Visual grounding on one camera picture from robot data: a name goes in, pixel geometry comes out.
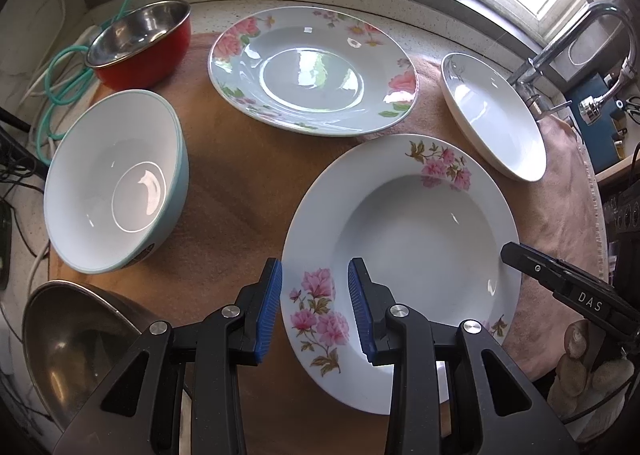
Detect white cable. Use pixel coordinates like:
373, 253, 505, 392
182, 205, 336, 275
19, 0, 97, 101

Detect plain white plate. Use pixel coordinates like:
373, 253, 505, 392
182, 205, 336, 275
439, 52, 547, 182

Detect black cables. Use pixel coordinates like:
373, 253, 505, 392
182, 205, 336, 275
0, 104, 51, 256

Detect gloved hand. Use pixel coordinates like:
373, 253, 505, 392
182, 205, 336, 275
547, 319, 634, 443

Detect teal hose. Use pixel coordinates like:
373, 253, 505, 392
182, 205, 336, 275
43, 0, 154, 167

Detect red steel bowl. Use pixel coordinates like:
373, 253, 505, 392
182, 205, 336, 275
85, 0, 192, 91

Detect large steel bowl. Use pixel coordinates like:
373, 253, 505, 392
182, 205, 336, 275
22, 279, 156, 430

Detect white bowl teal outside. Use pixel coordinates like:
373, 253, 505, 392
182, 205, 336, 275
43, 89, 189, 274

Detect near floral deep plate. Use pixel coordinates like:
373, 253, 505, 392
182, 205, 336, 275
281, 134, 521, 415

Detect pink orange towel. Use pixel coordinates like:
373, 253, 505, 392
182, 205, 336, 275
46, 32, 609, 455

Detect chrome kitchen faucet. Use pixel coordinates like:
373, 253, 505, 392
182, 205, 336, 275
506, 1, 637, 125

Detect floral rose plate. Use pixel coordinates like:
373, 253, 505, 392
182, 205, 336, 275
207, 6, 418, 138

